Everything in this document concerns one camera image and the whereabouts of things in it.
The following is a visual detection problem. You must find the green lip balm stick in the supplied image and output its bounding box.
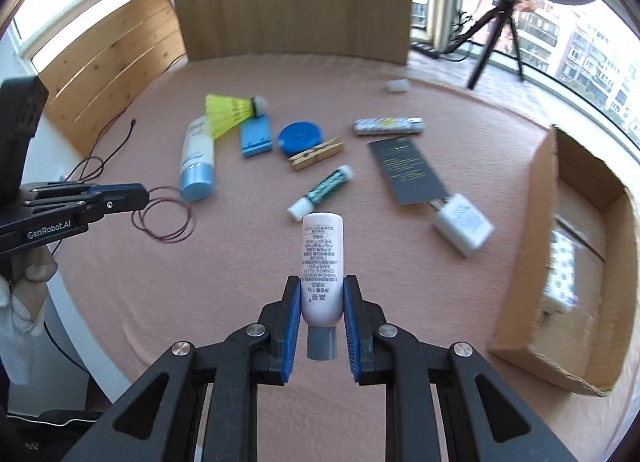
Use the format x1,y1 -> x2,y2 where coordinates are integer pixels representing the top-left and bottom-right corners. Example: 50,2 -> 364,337
287,165 -> 355,221

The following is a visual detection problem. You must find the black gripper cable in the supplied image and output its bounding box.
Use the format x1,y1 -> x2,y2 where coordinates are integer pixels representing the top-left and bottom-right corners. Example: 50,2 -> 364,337
42,321 -> 102,423

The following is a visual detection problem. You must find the thin dark red wire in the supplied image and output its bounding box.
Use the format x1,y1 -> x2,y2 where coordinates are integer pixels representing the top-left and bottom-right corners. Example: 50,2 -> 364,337
65,119 -> 193,243

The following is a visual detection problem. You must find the person's left hand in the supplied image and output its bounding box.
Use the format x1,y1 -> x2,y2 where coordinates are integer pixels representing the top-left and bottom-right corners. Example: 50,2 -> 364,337
0,246 -> 55,385

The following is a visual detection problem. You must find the white patterned packet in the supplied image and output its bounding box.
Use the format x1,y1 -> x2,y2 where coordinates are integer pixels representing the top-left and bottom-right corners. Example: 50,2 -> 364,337
540,229 -> 578,315

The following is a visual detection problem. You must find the white sunscreen tube blue cap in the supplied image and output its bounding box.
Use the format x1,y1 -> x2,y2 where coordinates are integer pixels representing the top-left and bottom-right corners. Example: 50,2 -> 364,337
178,114 -> 217,202

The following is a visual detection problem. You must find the plain wooden board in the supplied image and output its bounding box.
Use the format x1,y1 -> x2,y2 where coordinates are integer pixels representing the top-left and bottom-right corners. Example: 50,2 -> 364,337
167,0 -> 415,65

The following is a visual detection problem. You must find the pink table cloth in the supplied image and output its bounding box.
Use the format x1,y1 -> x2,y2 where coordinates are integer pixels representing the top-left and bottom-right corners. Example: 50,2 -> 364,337
42,54 -> 640,462

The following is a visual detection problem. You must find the black power cable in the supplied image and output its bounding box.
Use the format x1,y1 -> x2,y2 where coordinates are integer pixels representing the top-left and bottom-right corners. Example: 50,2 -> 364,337
450,12 -> 482,63

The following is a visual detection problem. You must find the black card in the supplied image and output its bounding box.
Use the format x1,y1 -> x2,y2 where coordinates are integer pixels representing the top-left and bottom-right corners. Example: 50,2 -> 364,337
367,137 -> 451,206

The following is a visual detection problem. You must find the cardboard box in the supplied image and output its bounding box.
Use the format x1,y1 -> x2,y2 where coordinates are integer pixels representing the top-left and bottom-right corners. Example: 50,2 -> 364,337
487,124 -> 638,397

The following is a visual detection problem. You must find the wooden clothespin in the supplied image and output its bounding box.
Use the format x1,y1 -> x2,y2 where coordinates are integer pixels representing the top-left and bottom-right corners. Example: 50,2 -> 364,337
289,136 -> 347,172

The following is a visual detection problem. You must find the blue round lid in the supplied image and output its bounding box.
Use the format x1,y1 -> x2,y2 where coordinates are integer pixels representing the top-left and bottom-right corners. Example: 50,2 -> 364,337
277,121 -> 325,153

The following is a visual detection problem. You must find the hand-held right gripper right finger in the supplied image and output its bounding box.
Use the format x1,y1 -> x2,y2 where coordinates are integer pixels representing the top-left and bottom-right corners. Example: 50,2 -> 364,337
344,274 -> 576,462

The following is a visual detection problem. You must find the yellow plastic shuttlecock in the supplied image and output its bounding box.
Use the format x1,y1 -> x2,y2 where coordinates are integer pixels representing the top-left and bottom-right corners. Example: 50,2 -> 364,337
204,94 -> 268,139

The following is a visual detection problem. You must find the white patterned lighter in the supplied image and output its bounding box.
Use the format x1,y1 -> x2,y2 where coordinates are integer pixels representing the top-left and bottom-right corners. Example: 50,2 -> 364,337
353,116 -> 426,136

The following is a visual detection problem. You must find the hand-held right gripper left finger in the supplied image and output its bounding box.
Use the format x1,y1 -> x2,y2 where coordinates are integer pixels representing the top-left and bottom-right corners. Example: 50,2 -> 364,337
62,274 -> 303,462

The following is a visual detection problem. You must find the blue plastic phone stand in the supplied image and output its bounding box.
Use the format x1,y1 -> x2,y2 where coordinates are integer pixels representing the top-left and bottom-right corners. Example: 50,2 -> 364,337
239,112 -> 274,159

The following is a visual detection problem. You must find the small pink tube grey cap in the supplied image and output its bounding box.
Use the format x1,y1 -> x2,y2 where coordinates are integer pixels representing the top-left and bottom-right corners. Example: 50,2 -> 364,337
300,212 -> 346,361

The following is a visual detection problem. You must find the slatted wooden panel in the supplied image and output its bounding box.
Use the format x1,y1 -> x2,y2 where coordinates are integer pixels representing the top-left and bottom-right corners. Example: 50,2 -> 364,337
32,0 -> 187,155

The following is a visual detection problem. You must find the white plug charger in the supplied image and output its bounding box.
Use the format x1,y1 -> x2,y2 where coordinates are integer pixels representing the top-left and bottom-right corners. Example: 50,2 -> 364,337
429,193 -> 495,259

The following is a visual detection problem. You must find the black tripod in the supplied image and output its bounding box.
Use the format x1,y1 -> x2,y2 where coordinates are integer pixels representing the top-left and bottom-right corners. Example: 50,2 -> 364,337
440,0 -> 525,90

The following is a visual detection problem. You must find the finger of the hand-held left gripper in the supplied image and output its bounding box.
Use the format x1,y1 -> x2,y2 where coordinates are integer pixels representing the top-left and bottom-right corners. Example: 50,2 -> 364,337
30,183 -> 147,195
22,187 -> 151,217

